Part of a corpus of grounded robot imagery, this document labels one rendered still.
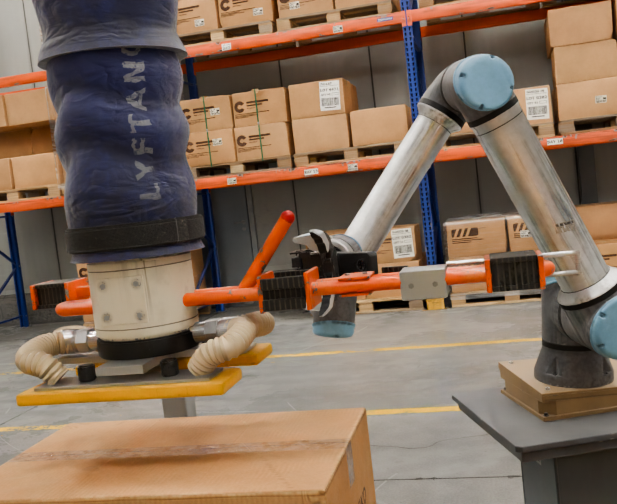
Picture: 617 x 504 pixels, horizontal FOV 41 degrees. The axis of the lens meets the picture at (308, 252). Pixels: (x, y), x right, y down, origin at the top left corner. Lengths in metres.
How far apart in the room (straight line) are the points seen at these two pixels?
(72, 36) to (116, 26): 0.07
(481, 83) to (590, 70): 6.77
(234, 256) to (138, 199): 8.95
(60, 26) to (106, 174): 0.23
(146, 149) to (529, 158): 0.85
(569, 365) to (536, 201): 0.46
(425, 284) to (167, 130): 0.46
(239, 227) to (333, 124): 2.23
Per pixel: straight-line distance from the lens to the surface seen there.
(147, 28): 1.32
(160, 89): 1.32
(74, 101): 1.32
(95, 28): 1.31
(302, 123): 8.65
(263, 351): 1.43
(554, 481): 2.10
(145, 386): 1.27
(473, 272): 1.24
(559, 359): 2.08
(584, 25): 8.53
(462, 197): 9.71
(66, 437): 1.62
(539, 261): 1.23
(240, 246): 10.18
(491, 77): 1.75
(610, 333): 1.88
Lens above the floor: 1.36
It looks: 4 degrees down
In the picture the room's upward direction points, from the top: 7 degrees counter-clockwise
